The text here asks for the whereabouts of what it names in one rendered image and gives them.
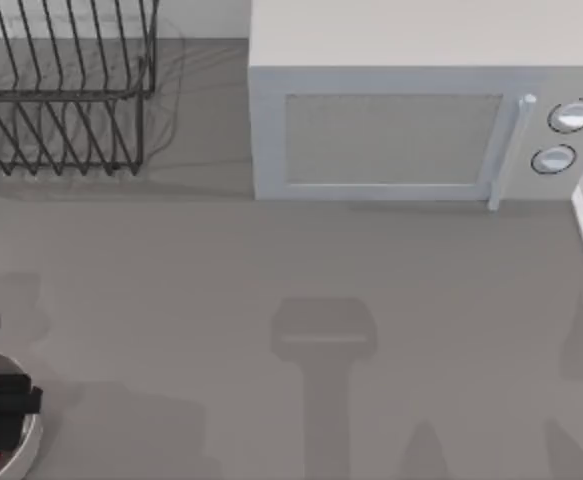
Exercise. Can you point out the small white microwave knob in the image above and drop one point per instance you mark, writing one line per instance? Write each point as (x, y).
(552, 159)

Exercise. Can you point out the pale microwave oven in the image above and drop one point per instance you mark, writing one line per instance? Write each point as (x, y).
(371, 35)

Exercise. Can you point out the large white microwave knob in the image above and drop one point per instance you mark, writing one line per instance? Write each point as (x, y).
(571, 116)

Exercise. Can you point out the pale microwave door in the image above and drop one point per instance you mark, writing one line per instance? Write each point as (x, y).
(271, 135)

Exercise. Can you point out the grey metal bowl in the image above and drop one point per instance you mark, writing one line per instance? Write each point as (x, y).
(28, 445)

